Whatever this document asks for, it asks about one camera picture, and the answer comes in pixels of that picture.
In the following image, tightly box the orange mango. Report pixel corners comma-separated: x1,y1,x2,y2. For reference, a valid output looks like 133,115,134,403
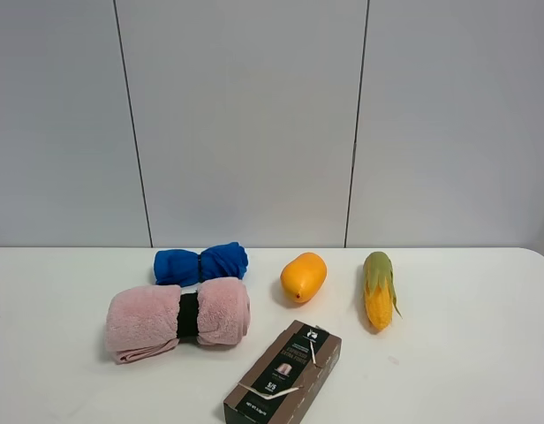
280,252,328,303

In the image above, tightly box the black band on blue towel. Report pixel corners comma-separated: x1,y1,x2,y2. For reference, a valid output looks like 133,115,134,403
197,254,203,283

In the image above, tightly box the blue rolled towel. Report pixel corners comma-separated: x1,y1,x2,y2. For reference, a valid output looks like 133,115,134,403
153,242,248,287

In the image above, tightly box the black band on pink towel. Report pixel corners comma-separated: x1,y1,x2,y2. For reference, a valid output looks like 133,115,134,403
177,292,200,339

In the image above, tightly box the corn cob with husk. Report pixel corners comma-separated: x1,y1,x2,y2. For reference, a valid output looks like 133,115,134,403
363,251,401,332

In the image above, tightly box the pink rolled towel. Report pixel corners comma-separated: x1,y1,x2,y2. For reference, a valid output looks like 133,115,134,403
105,277,251,364

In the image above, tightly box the brown coffee capsule box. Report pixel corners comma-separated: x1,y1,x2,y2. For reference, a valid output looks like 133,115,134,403
223,320,342,424

